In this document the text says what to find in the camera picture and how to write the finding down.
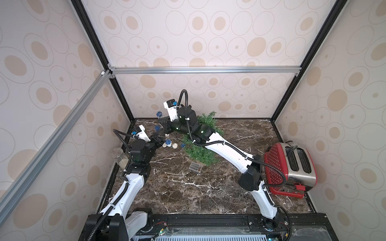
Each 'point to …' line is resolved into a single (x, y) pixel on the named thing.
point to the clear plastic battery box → (194, 166)
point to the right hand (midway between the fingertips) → (165, 117)
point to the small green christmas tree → (200, 153)
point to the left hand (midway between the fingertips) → (166, 129)
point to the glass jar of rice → (119, 156)
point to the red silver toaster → (296, 162)
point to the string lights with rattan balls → (175, 140)
